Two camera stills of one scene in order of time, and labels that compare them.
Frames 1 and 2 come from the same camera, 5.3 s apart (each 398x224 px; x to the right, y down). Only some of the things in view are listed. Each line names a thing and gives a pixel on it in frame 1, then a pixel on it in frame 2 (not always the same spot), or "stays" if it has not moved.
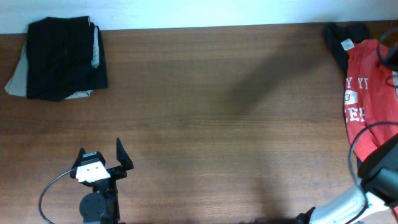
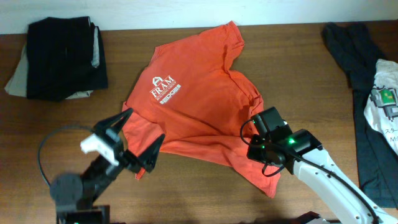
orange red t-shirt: (370, 97) -> (185, 98)
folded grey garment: (17, 82) stays
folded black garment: (60, 52) stays
